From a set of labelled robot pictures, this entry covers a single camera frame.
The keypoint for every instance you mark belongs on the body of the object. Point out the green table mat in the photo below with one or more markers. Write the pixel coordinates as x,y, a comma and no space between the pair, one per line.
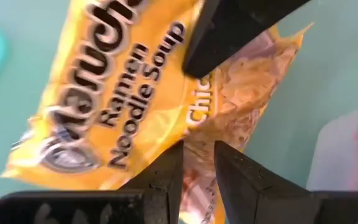
322,62

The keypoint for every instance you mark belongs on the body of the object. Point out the yellow chicken ramen pack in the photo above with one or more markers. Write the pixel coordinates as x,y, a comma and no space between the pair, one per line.
120,93

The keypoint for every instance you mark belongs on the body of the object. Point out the clear plastic bin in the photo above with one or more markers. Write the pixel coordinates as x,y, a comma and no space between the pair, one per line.
337,155

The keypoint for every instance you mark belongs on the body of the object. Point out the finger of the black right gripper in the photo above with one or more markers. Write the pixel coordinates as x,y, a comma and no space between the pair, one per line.
225,34

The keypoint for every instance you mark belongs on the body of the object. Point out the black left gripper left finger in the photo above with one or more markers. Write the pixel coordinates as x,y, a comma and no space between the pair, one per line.
120,208

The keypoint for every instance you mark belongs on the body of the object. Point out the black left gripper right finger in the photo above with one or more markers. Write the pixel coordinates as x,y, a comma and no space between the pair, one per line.
259,202

